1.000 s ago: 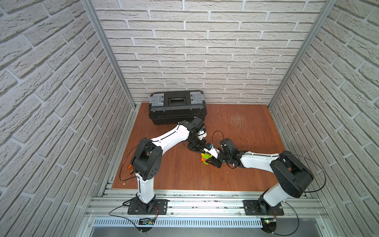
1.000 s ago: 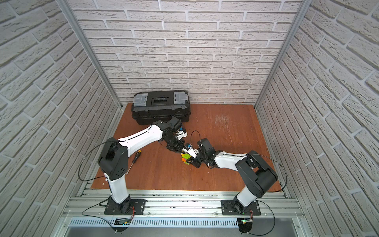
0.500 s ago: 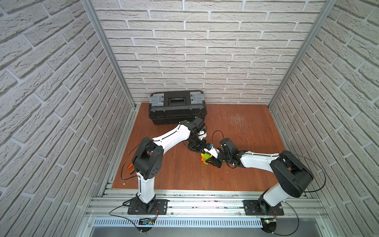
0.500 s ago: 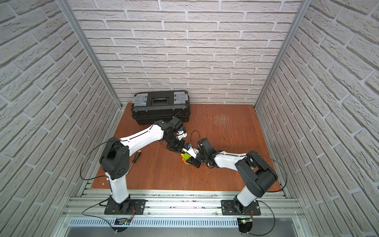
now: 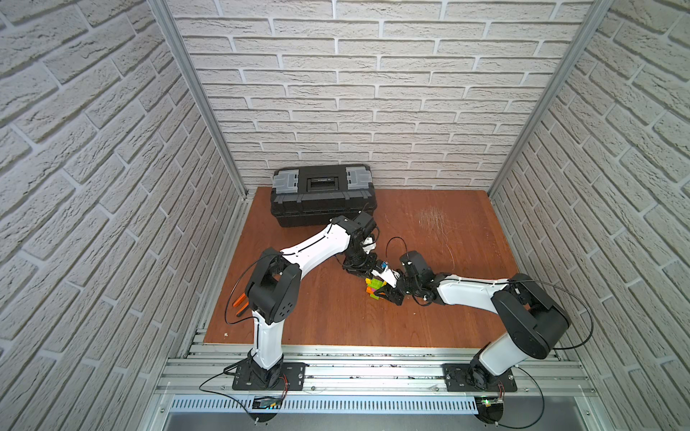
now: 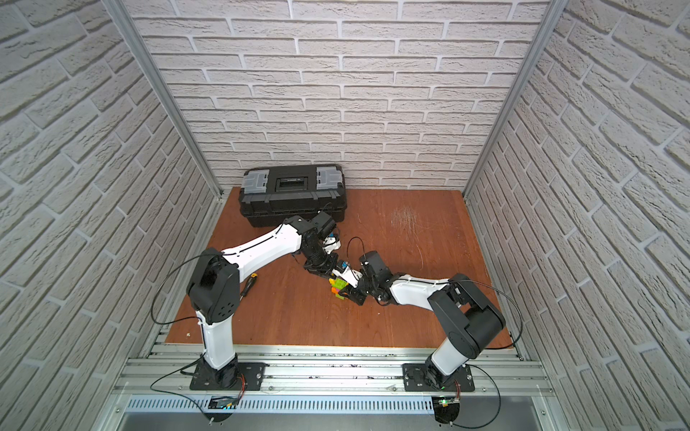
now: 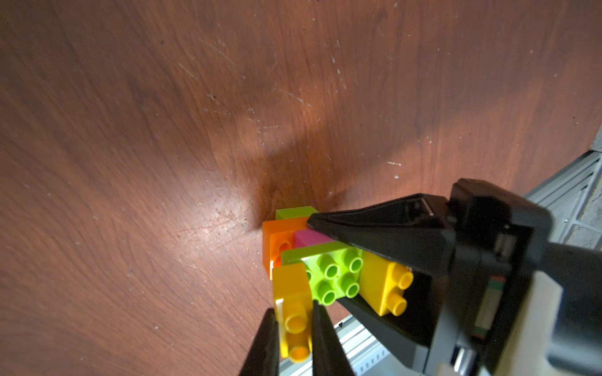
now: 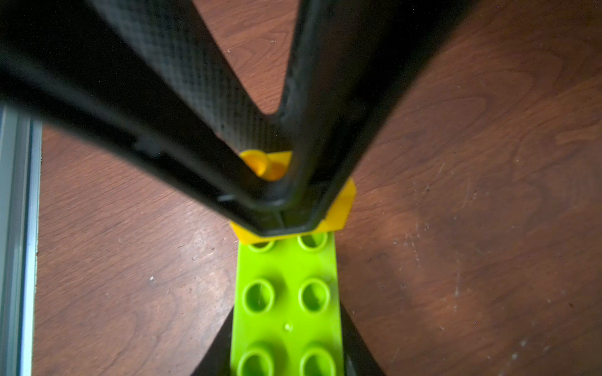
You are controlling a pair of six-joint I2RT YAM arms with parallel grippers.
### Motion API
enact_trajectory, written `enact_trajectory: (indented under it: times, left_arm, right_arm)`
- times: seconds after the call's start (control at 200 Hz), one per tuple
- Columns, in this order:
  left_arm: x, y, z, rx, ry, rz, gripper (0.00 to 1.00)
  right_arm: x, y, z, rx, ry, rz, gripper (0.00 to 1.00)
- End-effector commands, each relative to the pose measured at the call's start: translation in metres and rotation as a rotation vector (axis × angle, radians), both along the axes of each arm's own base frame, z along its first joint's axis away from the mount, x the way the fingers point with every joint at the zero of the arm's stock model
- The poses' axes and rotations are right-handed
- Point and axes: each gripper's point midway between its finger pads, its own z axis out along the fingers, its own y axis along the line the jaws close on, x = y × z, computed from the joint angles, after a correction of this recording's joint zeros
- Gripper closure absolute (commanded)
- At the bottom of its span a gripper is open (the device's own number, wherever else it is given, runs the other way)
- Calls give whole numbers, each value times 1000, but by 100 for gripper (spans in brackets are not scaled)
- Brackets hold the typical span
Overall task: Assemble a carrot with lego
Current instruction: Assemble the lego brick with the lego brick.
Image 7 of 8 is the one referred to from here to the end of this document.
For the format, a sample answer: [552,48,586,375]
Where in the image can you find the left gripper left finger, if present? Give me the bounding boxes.
[239,308,280,376]

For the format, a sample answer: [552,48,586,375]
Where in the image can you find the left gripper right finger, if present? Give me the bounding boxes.
[311,300,354,376]

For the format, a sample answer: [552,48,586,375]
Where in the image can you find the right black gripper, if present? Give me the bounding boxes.
[307,179,552,375]

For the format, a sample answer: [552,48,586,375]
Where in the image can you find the yellow small lego brick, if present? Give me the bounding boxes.
[359,252,414,316]
[272,263,313,363]

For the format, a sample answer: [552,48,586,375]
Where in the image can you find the green long lego brick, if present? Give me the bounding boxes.
[281,241,364,306]

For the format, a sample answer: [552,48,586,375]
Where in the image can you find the pink lego brick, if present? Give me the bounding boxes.
[294,229,334,248]

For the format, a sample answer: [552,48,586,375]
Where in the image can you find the small green lego brick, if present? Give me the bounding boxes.
[275,206,318,220]

